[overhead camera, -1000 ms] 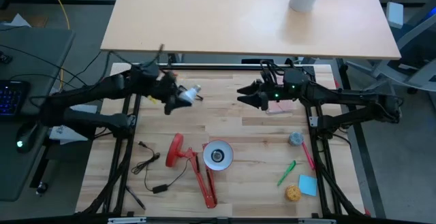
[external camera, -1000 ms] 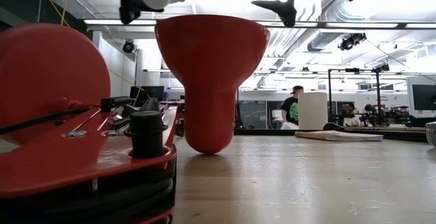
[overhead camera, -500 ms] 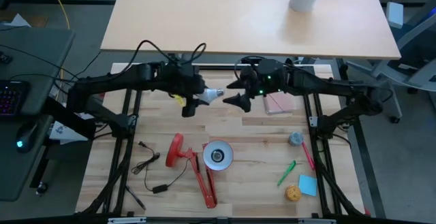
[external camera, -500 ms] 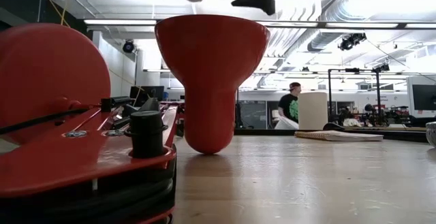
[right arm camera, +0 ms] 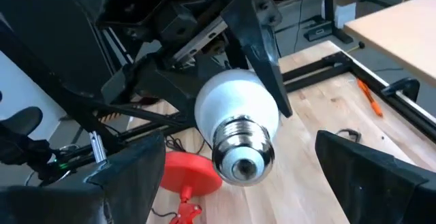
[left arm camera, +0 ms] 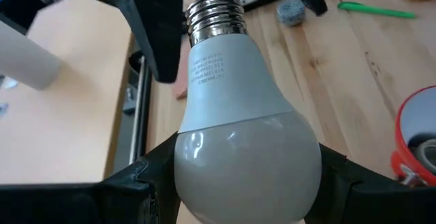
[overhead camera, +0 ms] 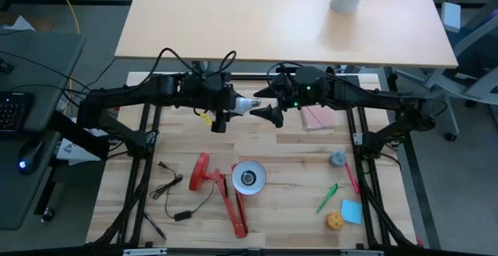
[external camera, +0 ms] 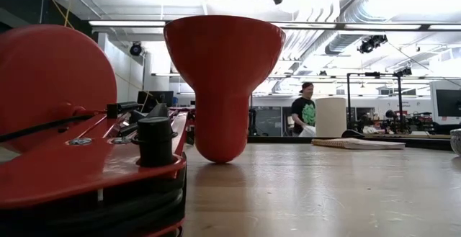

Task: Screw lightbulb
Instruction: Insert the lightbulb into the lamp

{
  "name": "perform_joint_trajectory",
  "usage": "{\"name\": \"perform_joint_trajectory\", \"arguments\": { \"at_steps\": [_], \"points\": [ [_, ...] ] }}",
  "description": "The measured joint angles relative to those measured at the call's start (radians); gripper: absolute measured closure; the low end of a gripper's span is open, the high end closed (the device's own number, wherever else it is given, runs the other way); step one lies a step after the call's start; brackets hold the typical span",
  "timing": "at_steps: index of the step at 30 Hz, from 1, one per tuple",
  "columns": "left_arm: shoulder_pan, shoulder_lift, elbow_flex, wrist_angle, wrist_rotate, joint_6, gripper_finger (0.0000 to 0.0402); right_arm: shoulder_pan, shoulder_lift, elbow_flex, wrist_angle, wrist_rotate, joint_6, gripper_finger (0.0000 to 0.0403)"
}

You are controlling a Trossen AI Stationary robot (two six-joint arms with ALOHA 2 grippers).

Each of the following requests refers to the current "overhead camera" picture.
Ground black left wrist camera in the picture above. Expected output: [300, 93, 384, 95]
[211, 110, 229, 134]

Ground grey crumpled ball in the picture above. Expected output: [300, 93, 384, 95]
[328, 149, 348, 168]

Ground light wooden side table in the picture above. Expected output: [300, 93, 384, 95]
[114, 0, 459, 70]

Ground black lamp power cable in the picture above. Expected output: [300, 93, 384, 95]
[149, 160, 219, 223]

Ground white box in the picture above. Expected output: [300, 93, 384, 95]
[440, 1, 462, 34]

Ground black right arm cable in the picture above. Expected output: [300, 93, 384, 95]
[265, 61, 304, 89]

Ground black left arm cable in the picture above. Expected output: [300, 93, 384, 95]
[132, 46, 239, 90]

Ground grey office chair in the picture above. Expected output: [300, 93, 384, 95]
[395, 8, 498, 142]

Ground black keyboard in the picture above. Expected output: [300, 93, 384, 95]
[0, 90, 34, 134]

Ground grey desk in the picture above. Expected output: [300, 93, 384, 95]
[0, 31, 87, 232]

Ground black pen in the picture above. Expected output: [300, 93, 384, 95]
[142, 211, 168, 242]

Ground pink pen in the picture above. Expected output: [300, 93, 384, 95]
[344, 161, 362, 196]

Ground white lightbulb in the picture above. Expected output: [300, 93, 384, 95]
[231, 96, 262, 116]

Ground black aluminium table frame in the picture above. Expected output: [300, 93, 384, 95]
[92, 70, 426, 250]

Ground blue sticky note pad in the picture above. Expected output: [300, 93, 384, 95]
[340, 198, 364, 226]

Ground red desk lamp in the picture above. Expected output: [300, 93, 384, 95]
[188, 151, 268, 240]

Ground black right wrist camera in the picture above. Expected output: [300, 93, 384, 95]
[272, 72, 299, 96]

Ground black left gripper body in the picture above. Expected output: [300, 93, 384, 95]
[181, 70, 235, 114]

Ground black computer mouse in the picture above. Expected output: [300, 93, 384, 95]
[16, 139, 45, 177]

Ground pink notebook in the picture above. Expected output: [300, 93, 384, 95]
[300, 104, 340, 132]

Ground yellow cable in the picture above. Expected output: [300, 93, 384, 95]
[50, 0, 81, 117]

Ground green pen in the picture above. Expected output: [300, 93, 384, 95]
[315, 182, 340, 214]

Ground yellow textured ball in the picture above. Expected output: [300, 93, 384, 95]
[324, 210, 346, 232]

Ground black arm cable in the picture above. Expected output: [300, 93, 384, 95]
[265, 61, 304, 89]
[132, 46, 239, 90]

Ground white paper sheets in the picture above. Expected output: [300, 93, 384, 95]
[55, 126, 112, 167]

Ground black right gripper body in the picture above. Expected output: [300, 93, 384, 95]
[272, 65, 332, 112]

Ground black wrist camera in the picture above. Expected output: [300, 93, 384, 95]
[272, 72, 299, 96]
[211, 110, 229, 134]

